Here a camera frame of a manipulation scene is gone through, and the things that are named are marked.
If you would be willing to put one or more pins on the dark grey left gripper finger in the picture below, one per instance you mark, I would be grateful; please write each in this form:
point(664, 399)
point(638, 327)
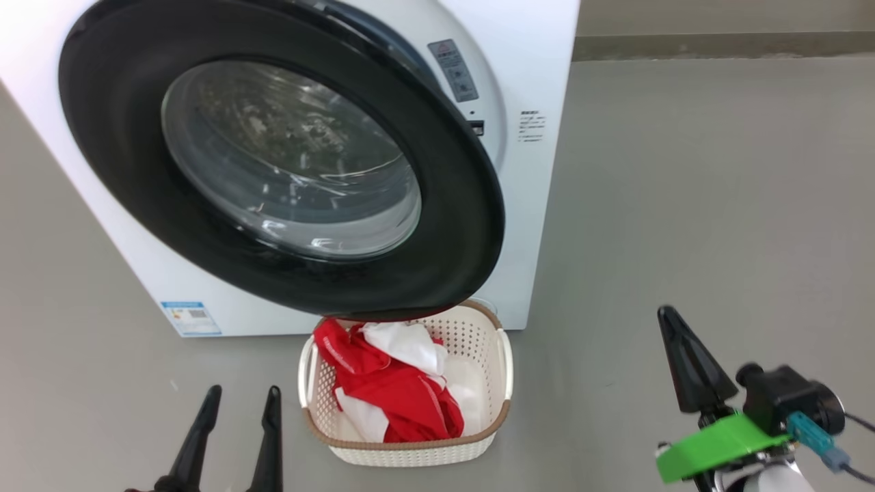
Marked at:
point(272, 444)
point(195, 437)

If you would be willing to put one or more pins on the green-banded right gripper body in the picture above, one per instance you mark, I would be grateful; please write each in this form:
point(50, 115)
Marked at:
point(718, 444)

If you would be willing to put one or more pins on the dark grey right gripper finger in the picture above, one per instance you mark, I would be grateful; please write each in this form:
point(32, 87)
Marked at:
point(694, 372)

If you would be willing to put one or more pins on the red garment with white stripes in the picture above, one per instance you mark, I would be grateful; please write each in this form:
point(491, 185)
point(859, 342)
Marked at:
point(403, 400)

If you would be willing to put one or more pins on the round black washer door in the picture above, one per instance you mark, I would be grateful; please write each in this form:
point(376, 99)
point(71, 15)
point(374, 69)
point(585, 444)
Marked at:
point(109, 137)

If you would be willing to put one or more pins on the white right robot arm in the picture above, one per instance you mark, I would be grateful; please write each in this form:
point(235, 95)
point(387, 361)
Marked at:
point(772, 478)

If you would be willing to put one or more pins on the cream perforated laundry basket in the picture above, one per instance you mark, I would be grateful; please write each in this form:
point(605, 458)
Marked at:
point(410, 451)

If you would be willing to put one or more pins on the white front-load washing machine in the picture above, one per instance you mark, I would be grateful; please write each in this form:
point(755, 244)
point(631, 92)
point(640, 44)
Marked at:
point(540, 68)

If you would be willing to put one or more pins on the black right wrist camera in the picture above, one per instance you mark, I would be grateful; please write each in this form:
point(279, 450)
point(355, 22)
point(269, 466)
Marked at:
point(786, 396)

